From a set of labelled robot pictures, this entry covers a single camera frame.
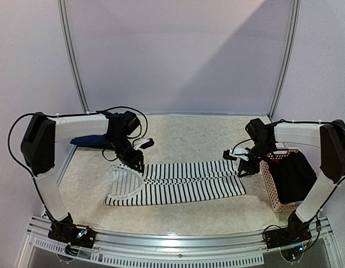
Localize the pink perforated laundry basket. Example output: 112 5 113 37
260 147 301 213

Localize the aluminium front rail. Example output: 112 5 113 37
17 216 344 267

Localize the aluminium corner post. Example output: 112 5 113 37
267 0 301 119
57 0 89 112

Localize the black white striped tank top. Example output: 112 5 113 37
103 160 246 207

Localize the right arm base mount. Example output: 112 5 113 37
262 212 316 249

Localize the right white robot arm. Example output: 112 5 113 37
238 118 345 223

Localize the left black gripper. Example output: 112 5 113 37
107 133 145 173

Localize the black garment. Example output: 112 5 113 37
267 151 317 204

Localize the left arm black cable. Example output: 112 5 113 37
6 105 148 221

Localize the left aluminium corner post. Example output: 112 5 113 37
57 0 89 112

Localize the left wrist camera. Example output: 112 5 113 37
133 138 155 150

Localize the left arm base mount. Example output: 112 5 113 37
48 213 97 248

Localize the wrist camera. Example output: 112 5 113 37
223 148 248 161
133 138 155 150

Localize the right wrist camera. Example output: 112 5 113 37
223 148 248 161

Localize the folded blue garment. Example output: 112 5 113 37
70 135 114 150

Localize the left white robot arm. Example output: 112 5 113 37
20 111 144 242

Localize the right aluminium corner post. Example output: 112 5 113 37
267 0 301 119

